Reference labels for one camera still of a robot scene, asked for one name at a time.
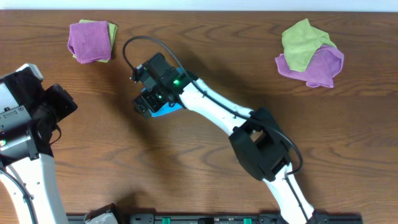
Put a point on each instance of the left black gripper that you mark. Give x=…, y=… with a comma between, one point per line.
x=67, y=101

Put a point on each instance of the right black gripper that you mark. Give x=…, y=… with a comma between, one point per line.
x=145, y=95

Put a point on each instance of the blue microfiber cloth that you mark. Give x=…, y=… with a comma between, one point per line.
x=164, y=109

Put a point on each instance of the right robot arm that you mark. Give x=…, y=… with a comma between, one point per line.
x=260, y=146

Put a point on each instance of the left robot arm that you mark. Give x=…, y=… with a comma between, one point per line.
x=29, y=116

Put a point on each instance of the folded purple cloth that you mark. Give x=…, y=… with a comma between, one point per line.
x=90, y=42

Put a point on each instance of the crumpled green cloth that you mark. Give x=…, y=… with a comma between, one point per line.
x=300, y=43

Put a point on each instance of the crumpled purple cloth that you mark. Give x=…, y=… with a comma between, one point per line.
x=325, y=64

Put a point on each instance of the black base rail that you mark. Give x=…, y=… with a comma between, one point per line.
x=217, y=219

